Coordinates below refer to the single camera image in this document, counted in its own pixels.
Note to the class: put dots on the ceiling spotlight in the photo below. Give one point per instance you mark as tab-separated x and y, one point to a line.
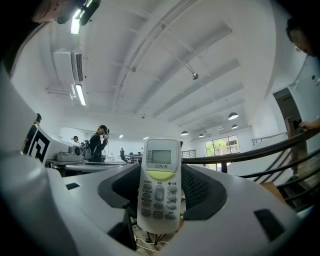
195	76

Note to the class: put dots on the grey office desk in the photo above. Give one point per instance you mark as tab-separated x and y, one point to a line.
82	167

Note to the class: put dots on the white ceiling air conditioner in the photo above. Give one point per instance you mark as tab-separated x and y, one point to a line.
65	65

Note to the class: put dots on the small white device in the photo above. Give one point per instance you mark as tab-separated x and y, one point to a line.
160	175

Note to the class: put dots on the grey metal machine block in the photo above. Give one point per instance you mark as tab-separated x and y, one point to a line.
71	153

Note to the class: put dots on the person's head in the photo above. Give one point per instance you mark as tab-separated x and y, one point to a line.
46	11

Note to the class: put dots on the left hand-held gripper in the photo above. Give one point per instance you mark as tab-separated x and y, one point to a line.
27	200

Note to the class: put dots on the large window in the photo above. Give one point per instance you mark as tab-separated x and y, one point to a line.
222	144

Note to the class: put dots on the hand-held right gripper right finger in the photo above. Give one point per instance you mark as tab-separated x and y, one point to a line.
212	200

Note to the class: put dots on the black head-worn camera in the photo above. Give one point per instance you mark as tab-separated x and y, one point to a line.
85	11

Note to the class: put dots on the white tube ceiling light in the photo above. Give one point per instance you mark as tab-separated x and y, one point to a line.
75	23
80	95

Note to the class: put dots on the dark brown door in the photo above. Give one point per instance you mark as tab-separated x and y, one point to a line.
287	112

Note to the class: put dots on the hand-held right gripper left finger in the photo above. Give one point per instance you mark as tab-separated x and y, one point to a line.
117	186

